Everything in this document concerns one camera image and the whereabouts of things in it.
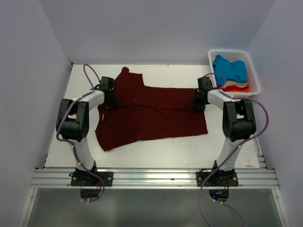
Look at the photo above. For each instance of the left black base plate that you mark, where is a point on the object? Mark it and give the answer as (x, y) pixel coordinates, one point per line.
(104, 178)

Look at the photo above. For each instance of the blue t shirt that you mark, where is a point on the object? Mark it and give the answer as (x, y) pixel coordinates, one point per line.
(235, 71)

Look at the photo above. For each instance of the orange red t shirt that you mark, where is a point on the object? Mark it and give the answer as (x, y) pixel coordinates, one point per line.
(237, 89)

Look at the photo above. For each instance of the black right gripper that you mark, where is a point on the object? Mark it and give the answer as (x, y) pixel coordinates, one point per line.
(195, 104)

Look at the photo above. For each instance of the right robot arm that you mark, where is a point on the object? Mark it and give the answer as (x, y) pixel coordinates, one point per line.
(238, 125)

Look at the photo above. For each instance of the aluminium mounting rail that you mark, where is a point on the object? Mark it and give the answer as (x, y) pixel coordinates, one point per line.
(138, 178)

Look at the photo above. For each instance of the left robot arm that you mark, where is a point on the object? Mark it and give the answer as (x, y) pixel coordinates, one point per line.
(72, 127)

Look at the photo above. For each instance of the white plastic basket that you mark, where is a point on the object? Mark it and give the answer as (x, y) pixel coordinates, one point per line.
(234, 55)

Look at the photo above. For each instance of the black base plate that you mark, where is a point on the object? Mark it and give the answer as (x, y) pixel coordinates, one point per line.
(218, 179)
(104, 178)

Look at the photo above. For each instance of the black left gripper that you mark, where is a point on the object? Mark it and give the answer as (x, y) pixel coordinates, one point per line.
(113, 103)

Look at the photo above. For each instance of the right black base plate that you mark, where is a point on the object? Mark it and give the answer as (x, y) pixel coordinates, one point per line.
(218, 179)

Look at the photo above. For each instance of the dark red t shirt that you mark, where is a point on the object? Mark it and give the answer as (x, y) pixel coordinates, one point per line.
(147, 113)

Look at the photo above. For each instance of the cream t shirt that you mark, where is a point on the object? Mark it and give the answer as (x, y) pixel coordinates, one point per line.
(229, 83)

